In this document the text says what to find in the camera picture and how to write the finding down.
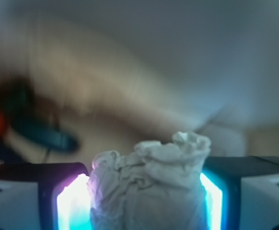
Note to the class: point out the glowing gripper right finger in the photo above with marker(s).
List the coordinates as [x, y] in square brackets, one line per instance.
[242, 192]

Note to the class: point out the white paper ball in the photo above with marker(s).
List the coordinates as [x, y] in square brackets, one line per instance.
[156, 187]

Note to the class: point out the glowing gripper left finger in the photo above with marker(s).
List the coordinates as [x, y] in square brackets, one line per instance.
[49, 196]

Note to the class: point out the dark green toy cucumber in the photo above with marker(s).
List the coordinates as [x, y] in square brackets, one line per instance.
[47, 136]

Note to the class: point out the brown paper bag tray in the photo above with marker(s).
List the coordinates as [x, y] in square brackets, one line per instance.
[94, 77]

